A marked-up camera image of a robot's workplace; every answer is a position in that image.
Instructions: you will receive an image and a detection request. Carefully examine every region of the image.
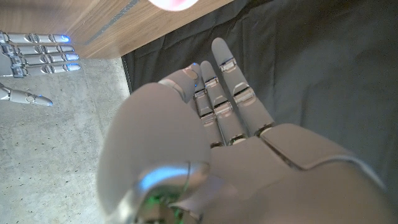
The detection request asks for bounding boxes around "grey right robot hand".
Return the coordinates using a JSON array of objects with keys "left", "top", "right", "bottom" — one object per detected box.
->
[{"left": 0, "top": 30, "right": 82, "bottom": 107}]

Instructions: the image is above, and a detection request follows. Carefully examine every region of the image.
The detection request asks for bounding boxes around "black backdrop curtain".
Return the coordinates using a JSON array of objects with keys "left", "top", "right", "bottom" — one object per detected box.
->
[{"left": 121, "top": 0, "right": 398, "bottom": 206}]

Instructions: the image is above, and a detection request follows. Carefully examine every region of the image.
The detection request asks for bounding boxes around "grey tape table marking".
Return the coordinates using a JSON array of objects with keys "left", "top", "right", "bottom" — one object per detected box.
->
[{"left": 83, "top": 0, "right": 139, "bottom": 46}]

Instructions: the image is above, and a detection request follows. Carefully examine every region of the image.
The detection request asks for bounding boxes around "pink plastic piggy bank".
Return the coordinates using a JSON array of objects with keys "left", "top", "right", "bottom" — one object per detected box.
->
[{"left": 147, "top": 0, "right": 200, "bottom": 12}]

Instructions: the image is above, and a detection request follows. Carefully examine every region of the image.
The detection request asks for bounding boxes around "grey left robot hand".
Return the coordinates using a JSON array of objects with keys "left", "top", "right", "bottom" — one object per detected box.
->
[{"left": 96, "top": 37, "right": 398, "bottom": 224}]

